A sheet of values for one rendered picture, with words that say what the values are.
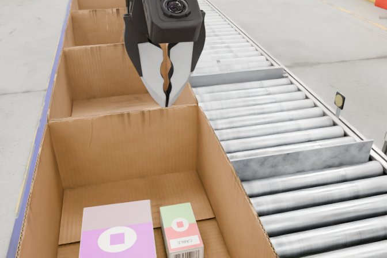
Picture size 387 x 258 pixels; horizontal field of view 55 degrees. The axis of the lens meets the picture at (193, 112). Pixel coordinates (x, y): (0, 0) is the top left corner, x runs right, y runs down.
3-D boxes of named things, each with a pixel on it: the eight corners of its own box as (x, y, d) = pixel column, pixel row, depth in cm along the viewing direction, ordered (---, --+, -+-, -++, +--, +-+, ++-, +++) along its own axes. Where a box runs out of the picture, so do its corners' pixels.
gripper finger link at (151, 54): (159, 89, 50) (156, 22, 45) (167, 111, 45) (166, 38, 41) (136, 92, 49) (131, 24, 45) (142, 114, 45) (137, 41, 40)
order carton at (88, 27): (169, 92, 115) (167, 40, 107) (71, 102, 109) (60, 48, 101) (152, 49, 148) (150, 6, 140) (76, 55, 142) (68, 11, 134)
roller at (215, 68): (271, 71, 176) (275, 70, 171) (162, 82, 165) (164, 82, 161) (270, 60, 175) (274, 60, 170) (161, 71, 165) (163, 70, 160)
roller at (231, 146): (346, 142, 123) (350, 129, 120) (194, 164, 113) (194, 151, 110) (338, 134, 127) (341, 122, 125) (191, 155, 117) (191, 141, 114)
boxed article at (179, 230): (189, 220, 69) (189, 201, 66) (203, 265, 60) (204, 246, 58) (160, 225, 68) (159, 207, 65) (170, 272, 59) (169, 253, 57)
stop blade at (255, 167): (366, 164, 110) (374, 140, 105) (217, 189, 101) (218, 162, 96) (365, 163, 110) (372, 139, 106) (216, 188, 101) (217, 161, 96)
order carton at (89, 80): (199, 170, 82) (200, 103, 73) (61, 191, 76) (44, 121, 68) (169, 92, 115) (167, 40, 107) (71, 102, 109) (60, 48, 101)
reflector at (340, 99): (340, 125, 128) (346, 97, 122) (337, 125, 127) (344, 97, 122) (332, 118, 132) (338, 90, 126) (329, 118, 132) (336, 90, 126)
